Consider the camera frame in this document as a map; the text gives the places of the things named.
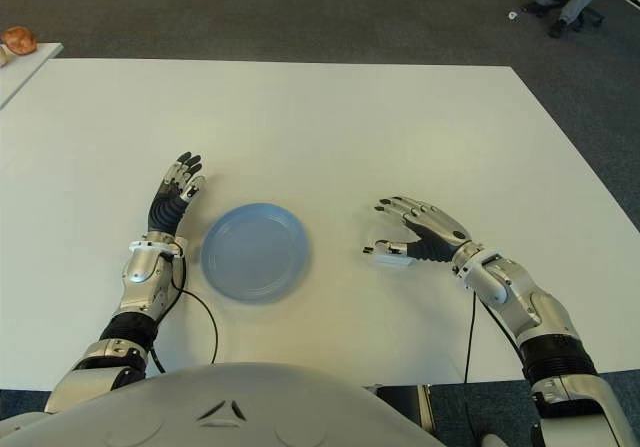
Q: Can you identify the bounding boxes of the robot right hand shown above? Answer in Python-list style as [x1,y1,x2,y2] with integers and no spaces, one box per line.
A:
[362,195,474,268]

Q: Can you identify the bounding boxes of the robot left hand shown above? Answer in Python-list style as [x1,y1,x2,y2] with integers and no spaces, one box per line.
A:
[146,150,207,243]

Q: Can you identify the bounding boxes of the white charger block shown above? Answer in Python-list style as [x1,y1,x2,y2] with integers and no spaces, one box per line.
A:
[374,251,414,269]

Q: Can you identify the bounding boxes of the blue round plate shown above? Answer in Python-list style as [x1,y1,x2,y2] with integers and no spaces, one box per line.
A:
[200,201,314,304]

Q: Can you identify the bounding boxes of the white side table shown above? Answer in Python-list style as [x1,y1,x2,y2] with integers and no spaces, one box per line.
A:
[0,41,64,111]

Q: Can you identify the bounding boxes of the grey robot torso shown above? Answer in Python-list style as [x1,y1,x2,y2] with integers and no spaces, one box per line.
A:
[0,361,446,447]

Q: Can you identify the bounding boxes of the seated person grey trousers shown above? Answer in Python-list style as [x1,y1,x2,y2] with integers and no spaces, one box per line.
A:
[522,0,626,38]

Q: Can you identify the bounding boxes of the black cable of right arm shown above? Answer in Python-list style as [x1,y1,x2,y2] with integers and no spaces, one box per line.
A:
[462,291,526,447]

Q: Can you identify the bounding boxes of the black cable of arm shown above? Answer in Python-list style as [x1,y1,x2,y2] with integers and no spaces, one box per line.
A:
[149,251,219,374]
[462,291,526,447]

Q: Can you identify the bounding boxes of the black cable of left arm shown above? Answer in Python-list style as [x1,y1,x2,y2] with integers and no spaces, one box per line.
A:
[149,251,219,374]

